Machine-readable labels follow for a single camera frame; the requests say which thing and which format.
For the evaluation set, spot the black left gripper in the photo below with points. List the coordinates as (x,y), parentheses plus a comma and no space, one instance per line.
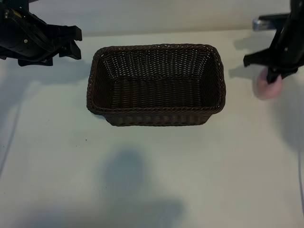
(14,40)

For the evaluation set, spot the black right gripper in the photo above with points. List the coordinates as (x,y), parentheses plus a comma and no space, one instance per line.
(285,57)

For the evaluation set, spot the pink peach with green stem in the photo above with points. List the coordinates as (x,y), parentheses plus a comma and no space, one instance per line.
(268,91)

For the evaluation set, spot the dark brown wicker basket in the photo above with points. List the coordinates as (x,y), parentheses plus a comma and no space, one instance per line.
(156,95)

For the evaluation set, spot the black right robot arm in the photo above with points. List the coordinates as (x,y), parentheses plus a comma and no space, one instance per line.
(297,14)

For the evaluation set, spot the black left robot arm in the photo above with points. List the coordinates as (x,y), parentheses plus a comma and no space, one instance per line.
(12,2)

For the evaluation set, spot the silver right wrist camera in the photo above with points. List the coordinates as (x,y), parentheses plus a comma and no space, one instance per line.
(268,23)

